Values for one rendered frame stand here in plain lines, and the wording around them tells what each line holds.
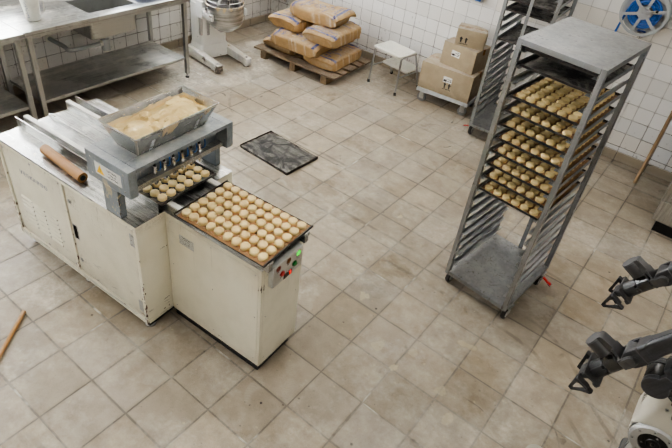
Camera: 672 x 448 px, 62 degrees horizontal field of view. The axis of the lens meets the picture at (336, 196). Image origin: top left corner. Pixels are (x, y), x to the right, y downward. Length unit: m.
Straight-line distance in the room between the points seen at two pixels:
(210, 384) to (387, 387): 1.01
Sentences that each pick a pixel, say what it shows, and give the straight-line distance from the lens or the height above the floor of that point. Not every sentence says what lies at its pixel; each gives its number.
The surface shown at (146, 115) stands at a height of 1.29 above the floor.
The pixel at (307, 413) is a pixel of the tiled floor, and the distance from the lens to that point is 3.28.
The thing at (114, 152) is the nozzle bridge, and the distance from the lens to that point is 3.00.
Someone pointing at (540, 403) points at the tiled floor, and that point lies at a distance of 3.69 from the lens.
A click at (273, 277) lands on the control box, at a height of 0.78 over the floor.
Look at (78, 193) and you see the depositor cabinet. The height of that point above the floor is 0.82.
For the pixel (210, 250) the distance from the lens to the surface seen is 2.98.
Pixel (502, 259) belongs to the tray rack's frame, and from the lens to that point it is 4.23.
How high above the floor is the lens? 2.78
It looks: 36 degrees down
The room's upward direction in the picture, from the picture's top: 8 degrees clockwise
